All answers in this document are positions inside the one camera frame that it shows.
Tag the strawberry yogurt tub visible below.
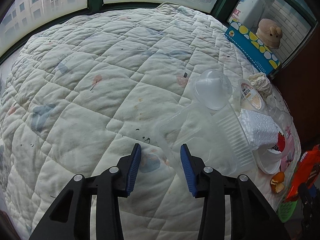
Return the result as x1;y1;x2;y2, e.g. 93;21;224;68
253;125;295;174

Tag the white foam wrap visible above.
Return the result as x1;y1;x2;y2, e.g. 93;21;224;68
238;109;278;151

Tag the clear plastic clamshell tray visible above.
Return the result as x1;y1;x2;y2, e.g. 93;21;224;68
155;103;256;180

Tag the clear plastic dome lid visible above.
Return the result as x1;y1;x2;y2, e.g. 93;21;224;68
190;69;233;111

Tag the green plastic basket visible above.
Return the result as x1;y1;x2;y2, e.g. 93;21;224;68
277;201;298;223

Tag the orange fruit peel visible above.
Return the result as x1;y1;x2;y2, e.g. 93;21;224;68
270;171;285;193

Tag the orange red snack bag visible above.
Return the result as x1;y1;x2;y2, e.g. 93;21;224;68
284;145;320;203

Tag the white quilted bed mat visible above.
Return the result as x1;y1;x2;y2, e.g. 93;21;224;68
1;3;256;239

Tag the small sauce cup with label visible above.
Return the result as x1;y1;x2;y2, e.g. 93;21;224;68
232;79;268;115

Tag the crumpled white paper ball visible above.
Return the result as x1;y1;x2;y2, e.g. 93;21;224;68
248;73;272;99

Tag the brown wooden panel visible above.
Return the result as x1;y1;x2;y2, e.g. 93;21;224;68
272;27;319;152

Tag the blue yellow tissue box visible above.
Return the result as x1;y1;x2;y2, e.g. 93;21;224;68
225;20;281;75

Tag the beige plush toy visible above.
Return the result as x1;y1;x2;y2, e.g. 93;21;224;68
256;18;283;49

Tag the green window frame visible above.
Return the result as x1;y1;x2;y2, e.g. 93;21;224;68
1;0;319;79

